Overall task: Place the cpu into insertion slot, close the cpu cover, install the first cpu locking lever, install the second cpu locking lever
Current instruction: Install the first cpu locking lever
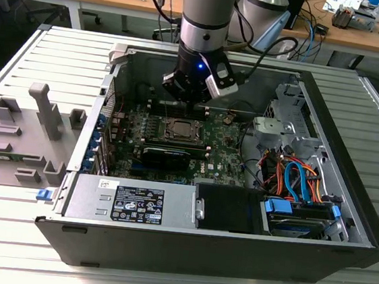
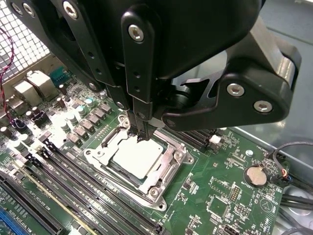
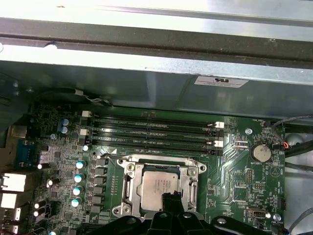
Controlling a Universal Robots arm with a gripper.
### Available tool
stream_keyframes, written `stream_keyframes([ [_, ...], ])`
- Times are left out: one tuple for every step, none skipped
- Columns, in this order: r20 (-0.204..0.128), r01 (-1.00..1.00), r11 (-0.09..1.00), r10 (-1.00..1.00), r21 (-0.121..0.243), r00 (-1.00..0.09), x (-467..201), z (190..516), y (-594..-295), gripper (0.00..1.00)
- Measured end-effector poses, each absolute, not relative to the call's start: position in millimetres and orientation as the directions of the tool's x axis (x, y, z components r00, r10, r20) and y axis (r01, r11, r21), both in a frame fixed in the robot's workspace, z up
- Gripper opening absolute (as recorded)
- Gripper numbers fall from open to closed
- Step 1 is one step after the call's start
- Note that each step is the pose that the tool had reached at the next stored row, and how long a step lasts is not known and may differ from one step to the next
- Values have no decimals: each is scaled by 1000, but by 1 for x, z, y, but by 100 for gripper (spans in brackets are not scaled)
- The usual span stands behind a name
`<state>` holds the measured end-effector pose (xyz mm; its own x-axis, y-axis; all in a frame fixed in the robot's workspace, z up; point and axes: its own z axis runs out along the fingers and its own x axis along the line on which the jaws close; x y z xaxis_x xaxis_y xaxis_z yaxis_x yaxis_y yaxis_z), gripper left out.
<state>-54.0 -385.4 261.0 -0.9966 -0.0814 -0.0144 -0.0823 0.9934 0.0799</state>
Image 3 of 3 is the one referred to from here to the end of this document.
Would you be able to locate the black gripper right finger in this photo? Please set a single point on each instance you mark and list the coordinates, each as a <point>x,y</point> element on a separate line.
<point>193,225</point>

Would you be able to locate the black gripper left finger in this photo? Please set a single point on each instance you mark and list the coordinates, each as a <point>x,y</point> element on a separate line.
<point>159,225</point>

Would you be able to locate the silver CPU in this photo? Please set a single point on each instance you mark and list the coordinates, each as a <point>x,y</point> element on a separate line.
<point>152,188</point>

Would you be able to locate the metal socket cover frame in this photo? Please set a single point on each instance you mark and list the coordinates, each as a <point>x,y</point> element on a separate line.
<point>187,175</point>

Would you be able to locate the CPU socket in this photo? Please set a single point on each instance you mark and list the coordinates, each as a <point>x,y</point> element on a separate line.
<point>122,164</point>

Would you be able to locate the black RAM slot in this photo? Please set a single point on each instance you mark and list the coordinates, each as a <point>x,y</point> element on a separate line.
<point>146,138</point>
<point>146,147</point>
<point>146,119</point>
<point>146,129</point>

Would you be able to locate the green motherboard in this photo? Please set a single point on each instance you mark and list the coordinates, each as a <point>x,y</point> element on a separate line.
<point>220,176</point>

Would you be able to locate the silver coin battery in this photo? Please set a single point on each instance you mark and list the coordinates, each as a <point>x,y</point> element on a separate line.
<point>260,153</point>

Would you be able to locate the white case sticker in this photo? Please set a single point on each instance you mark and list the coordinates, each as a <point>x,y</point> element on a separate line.
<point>220,82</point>

